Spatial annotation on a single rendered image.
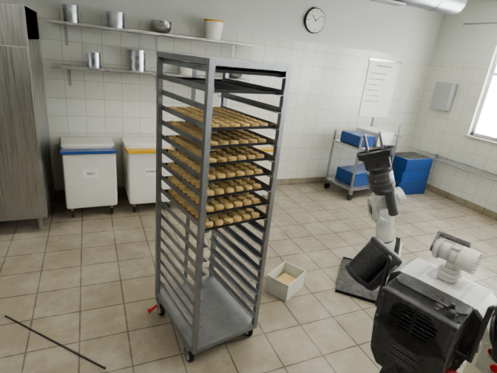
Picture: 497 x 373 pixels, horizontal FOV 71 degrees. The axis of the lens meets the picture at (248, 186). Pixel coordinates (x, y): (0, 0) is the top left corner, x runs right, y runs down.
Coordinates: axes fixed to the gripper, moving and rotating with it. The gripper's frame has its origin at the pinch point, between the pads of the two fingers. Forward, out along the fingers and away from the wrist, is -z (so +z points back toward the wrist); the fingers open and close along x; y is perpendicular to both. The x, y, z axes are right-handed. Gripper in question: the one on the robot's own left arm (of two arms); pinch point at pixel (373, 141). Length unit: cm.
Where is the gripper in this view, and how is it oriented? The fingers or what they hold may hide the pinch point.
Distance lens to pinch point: 128.5
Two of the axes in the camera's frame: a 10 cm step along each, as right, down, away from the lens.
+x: 9.1, -1.7, -3.9
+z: 3.1, 8.9, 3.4
